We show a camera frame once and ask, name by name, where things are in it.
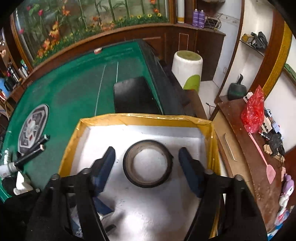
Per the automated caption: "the long black art marker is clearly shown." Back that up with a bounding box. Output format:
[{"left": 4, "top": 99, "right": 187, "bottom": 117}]
[{"left": 15, "top": 144, "right": 45, "bottom": 168}]

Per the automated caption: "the black tape roll tan core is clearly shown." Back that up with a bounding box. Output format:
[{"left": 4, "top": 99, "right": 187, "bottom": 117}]
[{"left": 122, "top": 140, "right": 174, "bottom": 188}]

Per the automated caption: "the black round cap holder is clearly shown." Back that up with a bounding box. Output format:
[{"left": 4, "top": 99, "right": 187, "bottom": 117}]
[{"left": 2, "top": 176, "right": 16, "bottom": 196}]

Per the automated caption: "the white paint marker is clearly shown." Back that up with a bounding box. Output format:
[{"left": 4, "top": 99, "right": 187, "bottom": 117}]
[{"left": 0, "top": 162, "right": 19, "bottom": 179}]

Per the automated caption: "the white plush toy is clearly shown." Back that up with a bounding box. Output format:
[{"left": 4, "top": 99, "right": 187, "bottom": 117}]
[{"left": 274, "top": 174, "right": 295, "bottom": 226}]

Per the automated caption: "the pink fly swatter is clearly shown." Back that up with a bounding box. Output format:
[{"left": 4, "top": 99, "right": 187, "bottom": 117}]
[{"left": 248, "top": 133, "right": 276, "bottom": 184}]

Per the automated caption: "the wooden side cabinet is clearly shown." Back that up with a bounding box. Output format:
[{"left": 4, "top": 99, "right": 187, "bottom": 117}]
[{"left": 210, "top": 99, "right": 282, "bottom": 232}]

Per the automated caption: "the white tray with yellow rim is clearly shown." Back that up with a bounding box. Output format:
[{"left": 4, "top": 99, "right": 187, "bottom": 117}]
[{"left": 59, "top": 113, "right": 220, "bottom": 240}]

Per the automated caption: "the round table control panel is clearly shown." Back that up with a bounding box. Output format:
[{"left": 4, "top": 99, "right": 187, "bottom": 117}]
[{"left": 18, "top": 104, "right": 49, "bottom": 156}]

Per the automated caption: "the red plastic bag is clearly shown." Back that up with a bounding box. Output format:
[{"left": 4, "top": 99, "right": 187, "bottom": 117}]
[{"left": 240, "top": 85, "right": 264, "bottom": 133}]

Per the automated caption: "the black kettle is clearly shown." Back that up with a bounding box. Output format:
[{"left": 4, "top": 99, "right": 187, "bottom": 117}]
[{"left": 227, "top": 74, "right": 247, "bottom": 100}]

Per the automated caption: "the white green stool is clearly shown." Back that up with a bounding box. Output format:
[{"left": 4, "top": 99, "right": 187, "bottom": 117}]
[{"left": 171, "top": 50, "right": 203, "bottom": 92}]

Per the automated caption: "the flower mural panel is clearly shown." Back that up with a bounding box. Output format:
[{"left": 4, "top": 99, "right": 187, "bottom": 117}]
[{"left": 13, "top": 0, "right": 169, "bottom": 67}]

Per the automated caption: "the purple spray can left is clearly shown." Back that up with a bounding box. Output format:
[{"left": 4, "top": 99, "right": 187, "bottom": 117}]
[{"left": 192, "top": 9, "right": 199, "bottom": 27}]

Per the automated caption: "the purple spray can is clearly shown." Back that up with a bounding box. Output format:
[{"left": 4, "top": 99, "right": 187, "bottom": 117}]
[
  {"left": 192, "top": 9, "right": 199, "bottom": 27},
  {"left": 198, "top": 10, "right": 205, "bottom": 29}
]

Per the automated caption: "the purple spray can right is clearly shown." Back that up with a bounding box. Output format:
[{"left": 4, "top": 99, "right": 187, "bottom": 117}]
[{"left": 198, "top": 10, "right": 205, "bottom": 29}]

